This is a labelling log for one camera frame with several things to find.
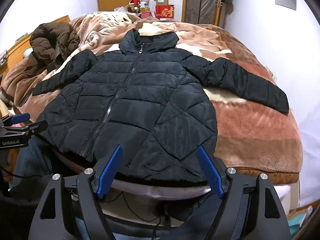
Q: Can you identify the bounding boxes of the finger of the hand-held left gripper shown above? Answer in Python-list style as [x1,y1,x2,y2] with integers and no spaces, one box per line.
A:
[5,120,48,137]
[0,113,31,128]

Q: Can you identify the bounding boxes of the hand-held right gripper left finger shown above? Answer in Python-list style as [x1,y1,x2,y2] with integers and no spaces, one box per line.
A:
[29,144,123,240]

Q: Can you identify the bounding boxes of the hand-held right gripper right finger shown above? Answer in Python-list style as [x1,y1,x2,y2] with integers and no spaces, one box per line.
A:
[196,146,292,240]

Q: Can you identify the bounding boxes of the black puffer jacket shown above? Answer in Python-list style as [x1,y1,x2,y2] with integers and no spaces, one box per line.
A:
[32,28,289,183]

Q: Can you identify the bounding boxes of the person's legs in jeans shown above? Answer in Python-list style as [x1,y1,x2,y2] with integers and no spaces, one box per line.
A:
[10,137,253,240]

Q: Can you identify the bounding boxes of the brown patterned fleece blanket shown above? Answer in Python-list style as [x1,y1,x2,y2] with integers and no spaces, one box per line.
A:
[0,11,303,184]

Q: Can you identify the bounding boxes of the brown puffer jacket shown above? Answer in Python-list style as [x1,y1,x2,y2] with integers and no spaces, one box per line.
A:
[29,22,81,72]

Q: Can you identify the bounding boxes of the teal box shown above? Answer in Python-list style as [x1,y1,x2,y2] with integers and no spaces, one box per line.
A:
[287,205,313,232]

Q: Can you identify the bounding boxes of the plush toy with santa hat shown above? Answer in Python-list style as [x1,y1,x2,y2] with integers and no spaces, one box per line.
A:
[126,0,140,13]

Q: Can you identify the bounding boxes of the red gift box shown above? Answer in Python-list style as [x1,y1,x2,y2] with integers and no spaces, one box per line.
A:
[155,4,175,20]

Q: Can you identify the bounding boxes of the grey fabric wardrobe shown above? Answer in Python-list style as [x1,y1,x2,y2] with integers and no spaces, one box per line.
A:
[182,0,225,27]

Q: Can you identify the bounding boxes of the black cable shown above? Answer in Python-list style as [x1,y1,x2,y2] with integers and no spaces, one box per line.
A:
[120,190,173,240]

